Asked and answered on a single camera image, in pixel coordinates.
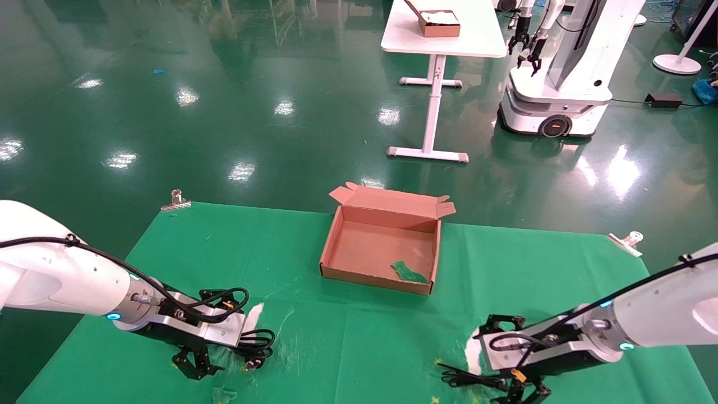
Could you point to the open brown cardboard box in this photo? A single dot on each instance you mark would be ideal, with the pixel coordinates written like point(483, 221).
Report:
point(370, 247)

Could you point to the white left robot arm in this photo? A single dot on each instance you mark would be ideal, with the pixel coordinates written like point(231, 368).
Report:
point(56, 275)

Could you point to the white round stand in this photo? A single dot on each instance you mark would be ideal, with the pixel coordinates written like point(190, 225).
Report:
point(677, 64)

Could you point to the dark cabinet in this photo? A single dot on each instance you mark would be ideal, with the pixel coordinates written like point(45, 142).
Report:
point(687, 19)

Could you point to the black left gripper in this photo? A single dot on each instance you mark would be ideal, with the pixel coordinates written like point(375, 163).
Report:
point(190, 343)

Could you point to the white packing material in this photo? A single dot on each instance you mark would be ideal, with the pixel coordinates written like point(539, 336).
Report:
point(440, 17)

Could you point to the metal binder clip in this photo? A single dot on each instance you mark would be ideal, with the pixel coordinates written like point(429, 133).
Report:
point(177, 201)
point(628, 242)

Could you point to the white wheeled robot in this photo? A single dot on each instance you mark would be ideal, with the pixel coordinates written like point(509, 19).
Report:
point(578, 67)

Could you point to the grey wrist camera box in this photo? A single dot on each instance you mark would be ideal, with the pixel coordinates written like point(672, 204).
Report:
point(538, 352)
point(216, 332)

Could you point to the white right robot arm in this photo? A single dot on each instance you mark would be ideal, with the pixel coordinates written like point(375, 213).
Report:
point(662, 314)

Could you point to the small black robot gripper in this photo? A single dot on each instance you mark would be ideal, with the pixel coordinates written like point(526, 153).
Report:
point(534, 53)
point(519, 39)

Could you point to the white desk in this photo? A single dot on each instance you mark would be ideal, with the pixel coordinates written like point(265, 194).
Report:
point(477, 33)

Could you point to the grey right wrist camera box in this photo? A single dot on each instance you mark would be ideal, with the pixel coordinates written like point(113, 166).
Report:
point(538, 352)

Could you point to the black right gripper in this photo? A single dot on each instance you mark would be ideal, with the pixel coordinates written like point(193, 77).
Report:
point(561, 369)

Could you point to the black power adapter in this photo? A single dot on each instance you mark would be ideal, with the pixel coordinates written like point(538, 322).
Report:
point(663, 101)

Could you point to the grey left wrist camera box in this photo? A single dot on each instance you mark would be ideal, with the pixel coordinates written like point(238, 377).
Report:
point(216, 332)

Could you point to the small brown cardboard box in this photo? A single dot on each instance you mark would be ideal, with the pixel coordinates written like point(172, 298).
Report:
point(440, 29)

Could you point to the green table cloth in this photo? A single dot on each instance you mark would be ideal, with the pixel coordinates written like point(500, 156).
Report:
point(348, 348)

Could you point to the crumpled green plastic scrap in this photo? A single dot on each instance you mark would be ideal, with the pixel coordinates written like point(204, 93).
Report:
point(406, 272)

